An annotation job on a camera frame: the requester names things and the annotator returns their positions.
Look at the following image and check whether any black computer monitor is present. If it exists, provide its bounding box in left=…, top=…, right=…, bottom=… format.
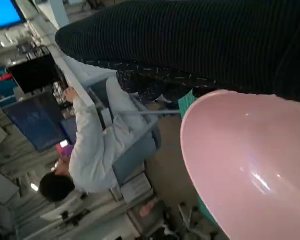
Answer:
left=6, top=53, right=66, bottom=95

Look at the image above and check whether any person in white clothes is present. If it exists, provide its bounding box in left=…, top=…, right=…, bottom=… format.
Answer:
left=39, top=79, right=163, bottom=203

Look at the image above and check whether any grey office chair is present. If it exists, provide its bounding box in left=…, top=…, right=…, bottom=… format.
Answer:
left=84, top=74, right=183, bottom=201

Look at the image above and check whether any pink phone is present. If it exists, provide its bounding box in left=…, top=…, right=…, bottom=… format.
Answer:
left=55, top=139, right=73, bottom=158

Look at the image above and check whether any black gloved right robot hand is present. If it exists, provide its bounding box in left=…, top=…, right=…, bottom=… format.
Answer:
left=54, top=0, right=300, bottom=104

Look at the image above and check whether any blue computer monitor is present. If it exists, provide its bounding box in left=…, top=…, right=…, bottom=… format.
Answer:
left=0, top=0, right=26, bottom=33

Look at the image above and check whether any blue desk partition panel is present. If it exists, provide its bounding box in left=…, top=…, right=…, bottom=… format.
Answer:
left=2, top=94, right=70, bottom=152

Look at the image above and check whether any white desk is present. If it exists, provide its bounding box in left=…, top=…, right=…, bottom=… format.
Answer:
left=36, top=0, right=121, bottom=131

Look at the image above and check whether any pink bowl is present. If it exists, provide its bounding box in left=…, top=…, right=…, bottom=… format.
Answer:
left=179, top=89, right=300, bottom=240

